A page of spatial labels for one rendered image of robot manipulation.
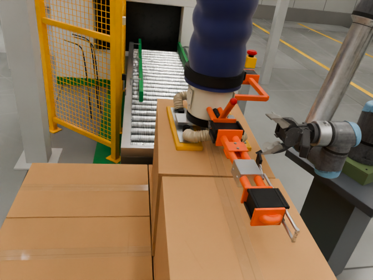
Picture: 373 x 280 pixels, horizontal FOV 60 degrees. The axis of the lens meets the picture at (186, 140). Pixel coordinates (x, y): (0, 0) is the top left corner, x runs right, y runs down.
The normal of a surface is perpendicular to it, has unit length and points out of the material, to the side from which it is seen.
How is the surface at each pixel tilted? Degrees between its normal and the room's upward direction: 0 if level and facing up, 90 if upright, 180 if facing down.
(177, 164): 0
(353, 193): 0
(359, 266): 0
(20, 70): 90
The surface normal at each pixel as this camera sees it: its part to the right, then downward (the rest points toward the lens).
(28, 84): 0.13, 0.51
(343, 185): 0.11, -0.86
